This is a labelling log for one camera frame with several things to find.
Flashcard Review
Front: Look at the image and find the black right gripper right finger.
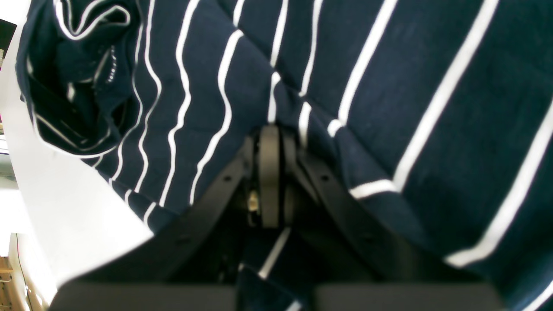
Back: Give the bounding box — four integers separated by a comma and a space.
283, 132, 505, 311

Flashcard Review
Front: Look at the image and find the navy white striped t-shirt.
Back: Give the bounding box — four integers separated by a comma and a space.
15, 0, 552, 311

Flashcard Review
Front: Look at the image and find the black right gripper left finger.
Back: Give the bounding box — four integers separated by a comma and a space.
49, 126, 281, 311

